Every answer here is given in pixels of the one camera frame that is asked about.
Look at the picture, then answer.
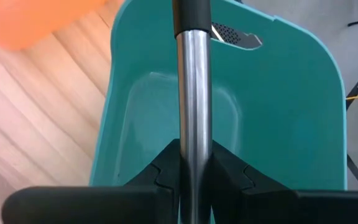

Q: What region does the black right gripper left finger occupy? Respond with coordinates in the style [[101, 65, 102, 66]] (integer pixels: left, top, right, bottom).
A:
[[1, 138, 182, 224]]

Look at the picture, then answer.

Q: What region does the teal plastic bin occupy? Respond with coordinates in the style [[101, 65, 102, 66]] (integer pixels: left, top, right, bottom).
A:
[[88, 0, 348, 191]]

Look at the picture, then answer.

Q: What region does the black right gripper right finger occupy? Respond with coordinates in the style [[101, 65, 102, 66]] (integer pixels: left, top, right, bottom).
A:
[[210, 139, 358, 224]]

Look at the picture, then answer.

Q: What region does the steel box grater black handle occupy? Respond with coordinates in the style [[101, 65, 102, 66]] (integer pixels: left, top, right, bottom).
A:
[[211, 22, 263, 50]]

